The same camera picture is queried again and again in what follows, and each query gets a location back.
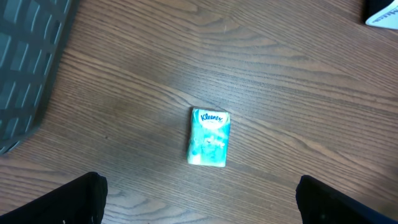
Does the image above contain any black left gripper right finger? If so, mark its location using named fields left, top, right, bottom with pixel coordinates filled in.
left=295, top=175, right=397, bottom=224

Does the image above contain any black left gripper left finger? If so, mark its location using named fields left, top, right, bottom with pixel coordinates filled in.
left=1, top=172, right=108, bottom=224

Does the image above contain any teal tissue pack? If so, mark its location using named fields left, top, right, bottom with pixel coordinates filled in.
left=187, top=108, right=231, bottom=167

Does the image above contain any white barcode scanner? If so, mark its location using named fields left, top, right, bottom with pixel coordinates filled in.
left=365, top=0, right=397, bottom=30

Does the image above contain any grey plastic mesh basket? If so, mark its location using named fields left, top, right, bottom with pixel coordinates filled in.
left=1, top=0, right=80, bottom=154

